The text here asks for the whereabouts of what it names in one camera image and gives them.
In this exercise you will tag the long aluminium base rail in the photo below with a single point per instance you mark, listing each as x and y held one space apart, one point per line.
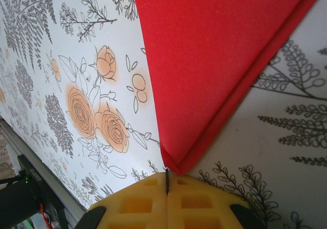
55 185

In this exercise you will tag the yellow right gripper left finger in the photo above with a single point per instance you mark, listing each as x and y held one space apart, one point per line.
153 188

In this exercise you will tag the red square cloth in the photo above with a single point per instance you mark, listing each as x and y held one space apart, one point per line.
204 60

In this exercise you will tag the floral patterned table cover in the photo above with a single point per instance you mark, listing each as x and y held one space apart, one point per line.
76 60

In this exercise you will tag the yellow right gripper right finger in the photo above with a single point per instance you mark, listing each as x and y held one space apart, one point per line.
178 190

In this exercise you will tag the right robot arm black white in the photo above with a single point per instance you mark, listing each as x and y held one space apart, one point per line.
18 201

